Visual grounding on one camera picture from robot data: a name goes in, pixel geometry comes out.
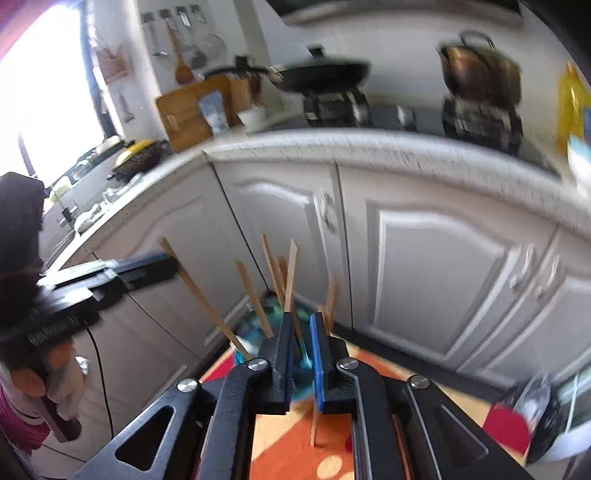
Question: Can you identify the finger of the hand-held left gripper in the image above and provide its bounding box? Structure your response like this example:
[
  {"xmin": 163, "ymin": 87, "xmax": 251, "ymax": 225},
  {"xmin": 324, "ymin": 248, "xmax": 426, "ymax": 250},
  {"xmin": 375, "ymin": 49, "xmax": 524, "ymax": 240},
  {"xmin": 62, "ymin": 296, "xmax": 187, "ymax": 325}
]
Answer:
[
  {"xmin": 88, "ymin": 270, "xmax": 178, "ymax": 303},
  {"xmin": 51, "ymin": 253, "xmax": 180, "ymax": 283}
]

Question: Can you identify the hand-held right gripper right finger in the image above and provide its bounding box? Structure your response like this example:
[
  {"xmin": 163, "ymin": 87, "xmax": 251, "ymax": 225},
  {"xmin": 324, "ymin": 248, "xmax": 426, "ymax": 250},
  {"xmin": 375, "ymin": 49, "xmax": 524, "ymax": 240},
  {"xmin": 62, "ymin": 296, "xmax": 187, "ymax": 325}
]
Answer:
[{"xmin": 309, "ymin": 311, "xmax": 536, "ymax": 480}]

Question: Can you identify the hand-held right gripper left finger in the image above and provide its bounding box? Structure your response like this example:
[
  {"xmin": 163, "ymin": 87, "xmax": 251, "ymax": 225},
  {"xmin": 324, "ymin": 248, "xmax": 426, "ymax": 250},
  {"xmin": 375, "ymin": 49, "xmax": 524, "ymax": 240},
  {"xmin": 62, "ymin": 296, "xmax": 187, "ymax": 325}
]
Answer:
[{"xmin": 69, "ymin": 311, "xmax": 296, "ymax": 480}]

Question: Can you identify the teal rimmed utensil cup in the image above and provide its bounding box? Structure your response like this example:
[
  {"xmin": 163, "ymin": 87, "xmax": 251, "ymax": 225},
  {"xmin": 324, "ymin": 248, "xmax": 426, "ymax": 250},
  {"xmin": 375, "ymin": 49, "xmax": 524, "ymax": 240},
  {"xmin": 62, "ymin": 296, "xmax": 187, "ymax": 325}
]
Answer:
[{"xmin": 233, "ymin": 298, "xmax": 333, "ymax": 402}]

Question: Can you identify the person's left forearm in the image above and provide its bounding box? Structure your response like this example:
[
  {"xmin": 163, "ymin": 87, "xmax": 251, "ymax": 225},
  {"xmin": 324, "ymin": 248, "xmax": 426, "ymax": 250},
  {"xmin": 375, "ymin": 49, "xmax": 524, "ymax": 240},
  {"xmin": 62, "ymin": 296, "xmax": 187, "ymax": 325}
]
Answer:
[{"xmin": 0, "ymin": 391, "xmax": 49, "ymax": 456}]

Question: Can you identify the person's left hand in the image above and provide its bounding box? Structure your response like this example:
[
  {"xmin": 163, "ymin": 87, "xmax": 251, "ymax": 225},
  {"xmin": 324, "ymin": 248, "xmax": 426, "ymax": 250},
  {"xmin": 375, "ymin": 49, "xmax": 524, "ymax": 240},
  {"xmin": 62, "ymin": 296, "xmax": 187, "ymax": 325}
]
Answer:
[{"xmin": 11, "ymin": 344, "xmax": 89, "ymax": 422}]

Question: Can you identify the white cabinet door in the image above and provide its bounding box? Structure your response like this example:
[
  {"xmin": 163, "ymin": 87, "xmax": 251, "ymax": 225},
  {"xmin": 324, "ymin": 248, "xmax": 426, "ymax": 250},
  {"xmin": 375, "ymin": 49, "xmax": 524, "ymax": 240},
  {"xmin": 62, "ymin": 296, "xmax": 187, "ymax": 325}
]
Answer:
[
  {"xmin": 462, "ymin": 226, "xmax": 591, "ymax": 393},
  {"xmin": 339, "ymin": 164, "xmax": 561, "ymax": 370},
  {"xmin": 90, "ymin": 166, "xmax": 259, "ymax": 374},
  {"xmin": 215, "ymin": 161, "xmax": 354, "ymax": 326}
]

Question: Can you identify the orange printed blanket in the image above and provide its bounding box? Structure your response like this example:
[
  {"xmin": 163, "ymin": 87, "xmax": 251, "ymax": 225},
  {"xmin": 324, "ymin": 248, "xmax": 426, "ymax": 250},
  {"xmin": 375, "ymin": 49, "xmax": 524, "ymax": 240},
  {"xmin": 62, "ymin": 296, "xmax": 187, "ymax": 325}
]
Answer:
[{"xmin": 198, "ymin": 342, "xmax": 532, "ymax": 480}]

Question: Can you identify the pan with yellow lid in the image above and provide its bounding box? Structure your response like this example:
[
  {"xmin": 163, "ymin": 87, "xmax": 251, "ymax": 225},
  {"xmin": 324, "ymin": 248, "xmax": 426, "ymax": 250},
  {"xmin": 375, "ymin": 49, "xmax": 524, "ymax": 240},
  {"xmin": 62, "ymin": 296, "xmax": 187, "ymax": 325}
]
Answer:
[{"xmin": 110, "ymin": 138, "xmax": 170, "ymax": 179}]

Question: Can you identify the wooden cutting board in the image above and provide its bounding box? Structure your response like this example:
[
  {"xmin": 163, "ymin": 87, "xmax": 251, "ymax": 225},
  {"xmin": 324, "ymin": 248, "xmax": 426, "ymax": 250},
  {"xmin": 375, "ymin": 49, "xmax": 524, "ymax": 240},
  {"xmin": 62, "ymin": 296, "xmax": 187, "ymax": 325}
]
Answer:
[{"xmin": 154, "ymin": 75, "xmax": 253, "ymax": 154}]

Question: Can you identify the white tube blue label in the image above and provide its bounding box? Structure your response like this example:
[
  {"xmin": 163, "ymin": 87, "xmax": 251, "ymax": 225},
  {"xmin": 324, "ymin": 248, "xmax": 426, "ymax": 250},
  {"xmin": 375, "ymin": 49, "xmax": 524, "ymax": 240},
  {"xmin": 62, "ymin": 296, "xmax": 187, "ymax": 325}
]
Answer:
[{"xmin": 198, "ymin": 91, "xmax": 230, "ymax": 137}]

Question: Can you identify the small white bowl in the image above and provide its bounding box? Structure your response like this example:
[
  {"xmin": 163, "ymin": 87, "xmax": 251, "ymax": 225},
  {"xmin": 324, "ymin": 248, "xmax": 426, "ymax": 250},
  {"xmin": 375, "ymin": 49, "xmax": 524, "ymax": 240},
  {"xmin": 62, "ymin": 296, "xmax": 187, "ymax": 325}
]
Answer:
[{"xmin": 236, "ymin": 106, "xmax": 268, "ymax": 128}]

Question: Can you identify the hanging wooden spatula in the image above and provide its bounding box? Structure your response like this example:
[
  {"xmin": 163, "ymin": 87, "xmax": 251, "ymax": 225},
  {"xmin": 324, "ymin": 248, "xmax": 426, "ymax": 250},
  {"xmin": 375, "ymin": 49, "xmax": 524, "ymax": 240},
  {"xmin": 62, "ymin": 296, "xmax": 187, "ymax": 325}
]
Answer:
[{"xmin": 159, "ymin": 9, "xmax": 194, "ymax": 86}]

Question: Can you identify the wooden knife block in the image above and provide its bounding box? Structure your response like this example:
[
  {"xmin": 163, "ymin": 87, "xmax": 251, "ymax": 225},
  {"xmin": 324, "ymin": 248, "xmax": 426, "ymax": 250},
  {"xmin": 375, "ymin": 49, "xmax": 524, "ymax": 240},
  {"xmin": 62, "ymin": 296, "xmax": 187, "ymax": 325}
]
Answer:
[{"xmin": 235, "ymin": 55, "xmax": 262, "ymax": 112}]

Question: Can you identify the hanging metal skimmer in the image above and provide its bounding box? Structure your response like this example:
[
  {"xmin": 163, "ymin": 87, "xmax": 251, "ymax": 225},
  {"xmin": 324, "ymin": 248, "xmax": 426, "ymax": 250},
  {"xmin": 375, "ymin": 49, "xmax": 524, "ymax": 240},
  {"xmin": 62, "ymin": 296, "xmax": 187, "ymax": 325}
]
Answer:
[{"xmin": 175, "ymin": 7, "xmax": 209, "ymax": 69}]

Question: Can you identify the speckled kitchen countertop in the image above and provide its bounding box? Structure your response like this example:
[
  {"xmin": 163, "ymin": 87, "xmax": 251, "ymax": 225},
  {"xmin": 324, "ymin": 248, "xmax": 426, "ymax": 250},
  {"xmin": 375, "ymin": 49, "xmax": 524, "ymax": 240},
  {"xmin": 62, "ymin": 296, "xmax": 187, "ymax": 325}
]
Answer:
[{"xmin": 41, "ymin": 127, "xmax": 591, "ymax": 278}]

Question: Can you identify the hanging metal ladle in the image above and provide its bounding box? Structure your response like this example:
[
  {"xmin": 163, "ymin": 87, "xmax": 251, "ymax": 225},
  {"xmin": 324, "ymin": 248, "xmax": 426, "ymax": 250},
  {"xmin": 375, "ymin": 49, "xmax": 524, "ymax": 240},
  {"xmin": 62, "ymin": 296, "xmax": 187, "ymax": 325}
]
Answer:
[{"xmin": 142, "ymin": 12, "xmax": 169, "ymax": 58}]

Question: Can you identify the hanging mesh strainer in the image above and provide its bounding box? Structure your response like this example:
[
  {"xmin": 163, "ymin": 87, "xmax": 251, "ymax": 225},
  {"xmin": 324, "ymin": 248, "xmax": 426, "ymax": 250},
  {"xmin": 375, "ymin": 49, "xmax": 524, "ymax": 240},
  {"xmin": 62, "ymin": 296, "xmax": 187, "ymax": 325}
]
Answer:
[{"xmin": 190, "ymin": 4, "xmax": 228, "ymax": 58}]

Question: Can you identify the black trash bag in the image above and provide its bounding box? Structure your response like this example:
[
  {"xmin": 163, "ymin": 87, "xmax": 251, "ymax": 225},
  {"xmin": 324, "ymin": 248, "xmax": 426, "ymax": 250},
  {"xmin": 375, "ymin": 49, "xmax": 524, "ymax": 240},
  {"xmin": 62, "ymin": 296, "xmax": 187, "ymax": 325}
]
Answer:
[{"xmin": 510, "ymin": 373, "xmax": 564, "ymax": 465}]

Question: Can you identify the black gas stove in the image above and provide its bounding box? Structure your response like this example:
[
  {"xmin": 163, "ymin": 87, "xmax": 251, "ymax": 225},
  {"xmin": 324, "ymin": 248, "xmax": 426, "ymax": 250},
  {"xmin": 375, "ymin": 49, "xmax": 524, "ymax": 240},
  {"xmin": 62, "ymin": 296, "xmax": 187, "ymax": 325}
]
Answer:
[{"xmin": 259, "ymin": 88, "xmax": 529, "ymax": 157}]

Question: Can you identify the black wok with lid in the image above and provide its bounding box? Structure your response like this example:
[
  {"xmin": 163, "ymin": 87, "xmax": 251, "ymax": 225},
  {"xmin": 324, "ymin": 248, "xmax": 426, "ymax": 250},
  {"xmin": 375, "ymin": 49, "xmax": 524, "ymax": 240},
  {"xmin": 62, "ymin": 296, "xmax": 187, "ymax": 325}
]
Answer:
[{"xmin": 203, "ymin": 44, "xmax": 372, "ymax": 94}]

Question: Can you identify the white bowl blue rim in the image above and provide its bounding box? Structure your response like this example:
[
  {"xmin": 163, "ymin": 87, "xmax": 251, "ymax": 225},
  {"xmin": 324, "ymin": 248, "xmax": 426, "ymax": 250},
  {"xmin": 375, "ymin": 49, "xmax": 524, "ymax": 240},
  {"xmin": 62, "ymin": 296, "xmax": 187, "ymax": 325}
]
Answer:
[{"xmin": 566, "ymin": 135, "xmax": 591, "ymax": 195}]

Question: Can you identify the brown pot with lid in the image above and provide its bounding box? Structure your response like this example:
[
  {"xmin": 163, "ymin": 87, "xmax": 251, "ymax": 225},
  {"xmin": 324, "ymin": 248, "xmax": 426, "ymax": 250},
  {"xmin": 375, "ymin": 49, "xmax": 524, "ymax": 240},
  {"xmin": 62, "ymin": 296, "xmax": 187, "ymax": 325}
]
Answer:
[{"xmin": 438, "ymin": 30, "xmax": 523, "ymax": 105}]

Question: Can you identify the range hood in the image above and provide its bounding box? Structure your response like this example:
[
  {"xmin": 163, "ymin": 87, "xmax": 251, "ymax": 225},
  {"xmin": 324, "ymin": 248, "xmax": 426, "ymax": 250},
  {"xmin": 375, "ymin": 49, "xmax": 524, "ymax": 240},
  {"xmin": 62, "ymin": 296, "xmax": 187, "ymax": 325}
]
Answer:
[{"xmin": 265, "ymin": 0, "xmax": 525, "ymax": 25}]

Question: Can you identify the yellow oil bottle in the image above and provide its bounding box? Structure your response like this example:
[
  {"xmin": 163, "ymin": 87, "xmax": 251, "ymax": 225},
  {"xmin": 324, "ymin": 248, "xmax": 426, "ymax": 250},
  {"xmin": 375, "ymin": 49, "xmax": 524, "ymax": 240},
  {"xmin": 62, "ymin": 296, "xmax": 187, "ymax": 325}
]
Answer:
[{"xmin": 556, "ymin": 62, "xmax": 591, "ymax": 154}]

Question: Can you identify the black cable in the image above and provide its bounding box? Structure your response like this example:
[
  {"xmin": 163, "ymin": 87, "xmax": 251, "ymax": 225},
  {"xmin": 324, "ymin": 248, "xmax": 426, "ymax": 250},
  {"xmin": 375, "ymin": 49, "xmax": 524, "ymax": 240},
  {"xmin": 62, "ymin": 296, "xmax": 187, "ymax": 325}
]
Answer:
[{"xmin": 85, "ymin": 323, "xmax": 115, "ymax": 443}]

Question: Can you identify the silver cabinet handle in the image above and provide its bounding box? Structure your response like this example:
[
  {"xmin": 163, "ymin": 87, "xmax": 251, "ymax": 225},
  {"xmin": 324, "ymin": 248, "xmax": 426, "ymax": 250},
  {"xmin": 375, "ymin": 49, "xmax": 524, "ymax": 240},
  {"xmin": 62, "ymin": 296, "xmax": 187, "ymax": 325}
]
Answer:
[
  {"xmin": 534, "ymin": 257, "xmax": 562, "ymax": 297},
  {"xmin": 318, "ymin": 191, "xmax": 339, "ymax": 232},
  {"xmin": 509, "ymin": 244, "xmax": 536, "ymax": 290}
]

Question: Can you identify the wall chopstick rack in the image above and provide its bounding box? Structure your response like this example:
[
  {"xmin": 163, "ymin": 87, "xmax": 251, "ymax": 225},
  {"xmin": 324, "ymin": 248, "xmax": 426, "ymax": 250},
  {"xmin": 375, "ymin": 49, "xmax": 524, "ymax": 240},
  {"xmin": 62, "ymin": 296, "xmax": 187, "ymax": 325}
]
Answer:
[{"xmin": 94, "ymin": 43, "xmax": 130, "ymax": 85}]

